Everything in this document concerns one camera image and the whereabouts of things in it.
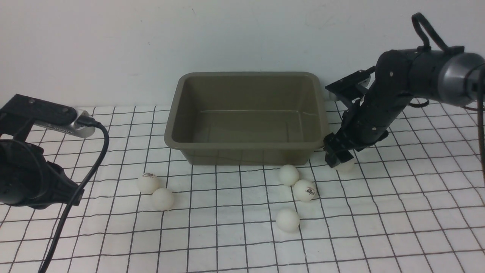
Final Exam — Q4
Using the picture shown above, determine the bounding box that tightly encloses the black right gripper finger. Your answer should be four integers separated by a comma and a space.
323, 133, 354, 168

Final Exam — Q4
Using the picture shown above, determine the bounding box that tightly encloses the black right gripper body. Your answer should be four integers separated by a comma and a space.
329, 88, 411, 152

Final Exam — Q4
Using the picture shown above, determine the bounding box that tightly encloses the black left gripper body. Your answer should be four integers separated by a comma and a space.
15, 142, 84, 209

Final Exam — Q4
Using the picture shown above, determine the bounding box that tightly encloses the white ball with logo centre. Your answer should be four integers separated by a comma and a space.
292, 179, 316, 202

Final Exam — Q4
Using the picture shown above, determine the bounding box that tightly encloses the white ball with logo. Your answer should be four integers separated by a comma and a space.
136, 173, 160, 194
292, 179, 316, 202

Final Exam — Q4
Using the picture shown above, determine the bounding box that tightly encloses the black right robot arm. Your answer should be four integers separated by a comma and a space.
324, 47, 484, 168

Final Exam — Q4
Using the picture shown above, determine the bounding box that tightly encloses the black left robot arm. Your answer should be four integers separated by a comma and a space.
0, 140, 79, 210

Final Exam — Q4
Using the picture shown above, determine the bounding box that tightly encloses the white grid tablecloth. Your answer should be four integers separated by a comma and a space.
0, 97, 485, 273

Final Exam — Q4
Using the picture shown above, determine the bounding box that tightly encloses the olive green plastic bin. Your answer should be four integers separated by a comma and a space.
164, 72, 330, 166

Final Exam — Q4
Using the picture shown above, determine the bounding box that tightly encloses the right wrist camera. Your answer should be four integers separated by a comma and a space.
325, 66, 375, 108

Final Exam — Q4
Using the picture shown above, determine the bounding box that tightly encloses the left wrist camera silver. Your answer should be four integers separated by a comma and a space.
0, 94, 96, 139

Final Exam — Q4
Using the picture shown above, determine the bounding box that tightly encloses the black left camera cable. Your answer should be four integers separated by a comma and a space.
38, 117, 110, 273

